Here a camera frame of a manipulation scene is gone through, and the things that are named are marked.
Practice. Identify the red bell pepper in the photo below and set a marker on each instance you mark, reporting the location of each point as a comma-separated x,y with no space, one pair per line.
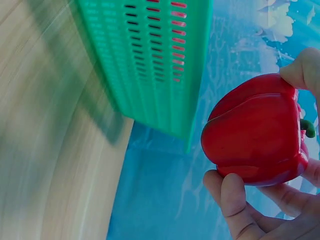
250,130

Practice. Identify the person's right hand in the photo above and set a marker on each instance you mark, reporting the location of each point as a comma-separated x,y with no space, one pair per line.
250,215

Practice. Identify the green slotted plastic basket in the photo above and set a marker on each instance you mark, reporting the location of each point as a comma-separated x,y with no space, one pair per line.
162,105

